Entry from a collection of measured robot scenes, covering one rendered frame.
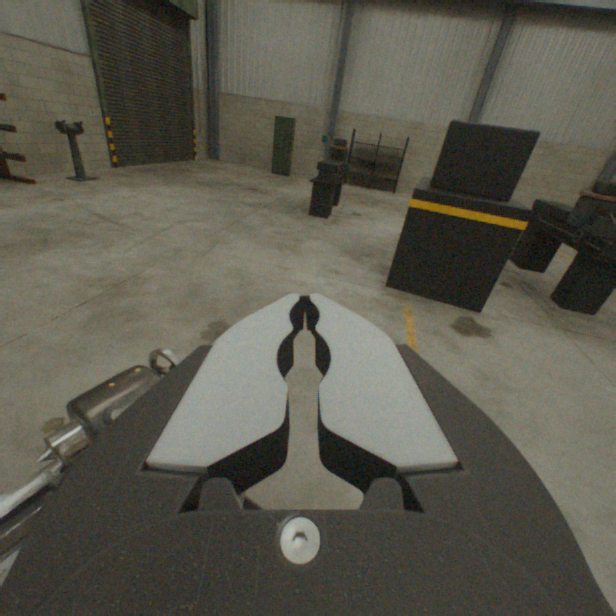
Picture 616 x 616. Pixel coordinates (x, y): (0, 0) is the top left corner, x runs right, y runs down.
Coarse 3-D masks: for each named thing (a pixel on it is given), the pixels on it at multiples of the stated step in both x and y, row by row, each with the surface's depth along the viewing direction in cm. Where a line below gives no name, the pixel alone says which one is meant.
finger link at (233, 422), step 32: (256, 320) 10; (288, 320) 10; (224, 352) 9; (256, 352) 9; (288, 352) 10; (192, 384) 8; (224, 384) 8; (256, 384) 8; (192, 416) 7; (224, 416) 7; (256, 416) 7; (288, 416) 8; (160, 448) 6; (192, 448) 6; (224, 448) 6; (256, 448) 6; (256, 480) 7
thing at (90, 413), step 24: (168, 360) 69; (120, 384) 61; (144, 384) 63; (72, 408) 56; (96, 408) 56; (120, 408) 57; (72, 432) 55; (96, 432) 55; (48, 456) 53; (72, 456) 55; (48, 480) 65
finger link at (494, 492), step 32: (416, 384) 8; (448, 384) 8; (448, 416) 7; (480, 416) 7; (480, 448) 6; (512, 448) 6; (416, 480) 6; (448, 480) 6; (480, 480) 6; (512, 480) 6; (448, 512) 5; (480, 512) 5; (512, 512) 5; (544, 512) 5; (512, 544) 5; (544, 544) 5; (576, 544) 5; (544, 576) 4; (576, 576) 4; (576, 608) 4; (608, 608) 4
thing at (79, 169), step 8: (64, 120) 596; (56, 128) 605; (64, 128) 600; (72, 128) 618; (80, 128) 635; (72, 136) 625; (72, 144) 630; (72, 152) 637; (80, 160) 650; (80, 168) 655; (72, 176) 666; (80, 176) 661; (88, 176) 687
